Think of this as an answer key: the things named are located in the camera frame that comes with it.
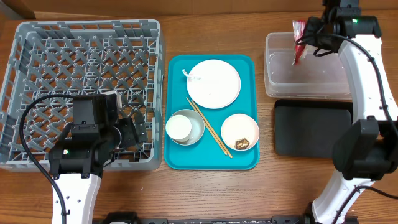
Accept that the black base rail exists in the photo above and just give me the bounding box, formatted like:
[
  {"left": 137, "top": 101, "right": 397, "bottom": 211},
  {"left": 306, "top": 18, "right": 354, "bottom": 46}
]
[{"left": 93, "top": 211, "right": 360, "bottom": 224}]

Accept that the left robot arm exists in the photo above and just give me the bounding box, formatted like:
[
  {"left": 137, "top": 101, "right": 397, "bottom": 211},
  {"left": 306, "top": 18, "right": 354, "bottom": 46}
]
[{"left": 49, "top": 91, "right": 148, "bottom": 223}]

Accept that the wooden chopstick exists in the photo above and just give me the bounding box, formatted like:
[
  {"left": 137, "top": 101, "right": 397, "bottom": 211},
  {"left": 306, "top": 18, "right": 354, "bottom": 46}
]
[
  {"left": 186, "top": 96, "right": 228, "bottom": 156},
  {"left": 190, "top": 99, "right": 233, "bottom": 159}
]

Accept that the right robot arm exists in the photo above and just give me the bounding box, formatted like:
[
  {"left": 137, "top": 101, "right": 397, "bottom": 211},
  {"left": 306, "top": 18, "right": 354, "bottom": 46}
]
[{"left": 296, "top": 0, "right": 397, "bottom": 223}]

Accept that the red sauce packet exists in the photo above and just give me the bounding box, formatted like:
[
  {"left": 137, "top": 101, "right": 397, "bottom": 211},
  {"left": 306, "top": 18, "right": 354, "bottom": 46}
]
[{"left": 292, "top": 20, "right": 307, "bottom": 65}]

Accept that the brown food scrap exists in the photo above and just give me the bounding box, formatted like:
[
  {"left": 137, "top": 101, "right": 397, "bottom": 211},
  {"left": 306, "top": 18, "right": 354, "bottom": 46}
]
[{"left": 235, "top": 138, "right": 250, "bottom": 150}]

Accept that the lower wooden chopstick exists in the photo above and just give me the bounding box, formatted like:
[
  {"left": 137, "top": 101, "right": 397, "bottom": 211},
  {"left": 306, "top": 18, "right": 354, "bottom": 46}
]
[{"left": 186, "top": 96, "right": 228, "bottom": 156}]

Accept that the pink small bowl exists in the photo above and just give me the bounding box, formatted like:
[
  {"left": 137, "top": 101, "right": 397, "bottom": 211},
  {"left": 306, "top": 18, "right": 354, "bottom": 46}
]
[{"left": 221, "top": 114, "right": 260, "bottom": 151}]

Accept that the large white plate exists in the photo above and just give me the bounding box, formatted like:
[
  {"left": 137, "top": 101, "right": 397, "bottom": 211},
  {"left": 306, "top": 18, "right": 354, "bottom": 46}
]
[{"left": 186, "top": 59, "right": 241, "bottom": 109}]

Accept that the clear plastic bin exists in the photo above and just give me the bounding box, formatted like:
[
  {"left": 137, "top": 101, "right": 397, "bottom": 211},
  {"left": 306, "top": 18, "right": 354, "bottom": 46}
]
[{"left": 264, "top": 32, "right": 351, "bottom": 100}]

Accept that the white cup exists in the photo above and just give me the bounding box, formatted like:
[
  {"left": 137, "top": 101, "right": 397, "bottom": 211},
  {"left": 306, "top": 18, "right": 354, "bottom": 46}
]
[{"left": 165, "top": 114, "right": 192, "bottom": 142}]

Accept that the white napkin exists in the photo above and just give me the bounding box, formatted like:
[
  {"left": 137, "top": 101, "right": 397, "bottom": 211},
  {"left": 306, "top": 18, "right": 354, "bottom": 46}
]
[{"left": 182, "top": 69, "right": 201, "bottom": 80}]

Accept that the grey dishwasher rack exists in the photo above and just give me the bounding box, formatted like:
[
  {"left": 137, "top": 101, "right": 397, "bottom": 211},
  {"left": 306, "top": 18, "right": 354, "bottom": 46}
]
[{"left": 1, "top": 19, "right": 165, "bottom": 172}]

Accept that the black rectangular tray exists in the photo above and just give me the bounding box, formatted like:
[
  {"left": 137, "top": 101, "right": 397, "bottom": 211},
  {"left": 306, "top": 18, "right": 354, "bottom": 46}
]
[{"left": 274, "top": 99, "right": 353, "bottom": 159}]

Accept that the grey-green bowl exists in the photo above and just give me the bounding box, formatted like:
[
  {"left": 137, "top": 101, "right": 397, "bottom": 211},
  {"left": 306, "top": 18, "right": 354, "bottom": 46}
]
[{"left": 171, "top": 109, "right": 205, "bottom": 146}]

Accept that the teal plastic tray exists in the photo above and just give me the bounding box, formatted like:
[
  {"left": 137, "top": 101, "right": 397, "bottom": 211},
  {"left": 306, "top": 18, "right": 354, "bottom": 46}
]
[{"left": 164, "top": 54, "right": 259, "bottom": 170}]

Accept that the upper wooden chopstick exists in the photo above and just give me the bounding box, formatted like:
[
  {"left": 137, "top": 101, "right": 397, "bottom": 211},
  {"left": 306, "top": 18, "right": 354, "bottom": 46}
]
[{"left": 190, "top": 99, "right": 233, "bottom": 159}]

